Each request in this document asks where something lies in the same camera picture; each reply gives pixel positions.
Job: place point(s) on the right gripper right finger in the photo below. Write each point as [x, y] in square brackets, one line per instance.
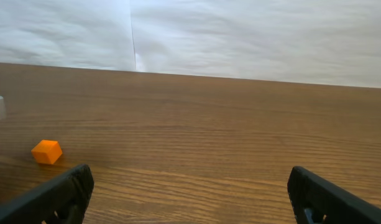
[317, 193]

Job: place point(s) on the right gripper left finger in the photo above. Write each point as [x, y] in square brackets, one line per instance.
[62, 189]

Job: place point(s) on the orange cube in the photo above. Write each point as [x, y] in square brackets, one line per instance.
[46, 151]

